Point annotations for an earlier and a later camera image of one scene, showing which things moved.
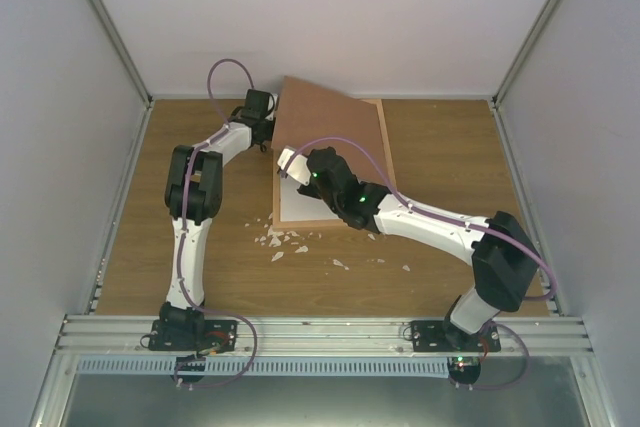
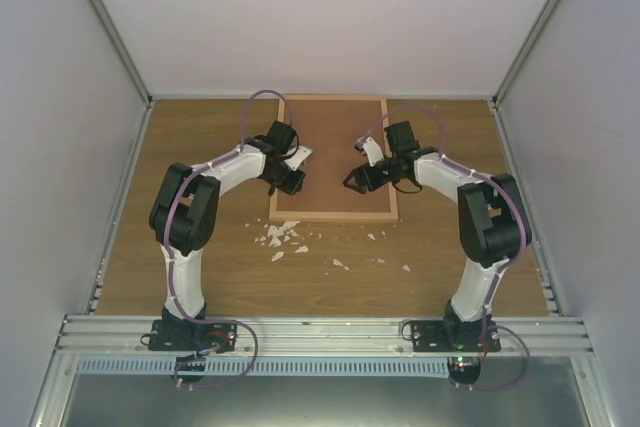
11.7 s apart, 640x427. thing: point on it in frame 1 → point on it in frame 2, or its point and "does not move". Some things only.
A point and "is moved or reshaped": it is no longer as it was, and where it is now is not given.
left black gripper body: [268, 132] → [271, 178]
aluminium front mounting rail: [103, 336] does not move
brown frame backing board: [308, 112] is moved or reshaped
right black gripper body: [323, 196] → [391, 177]
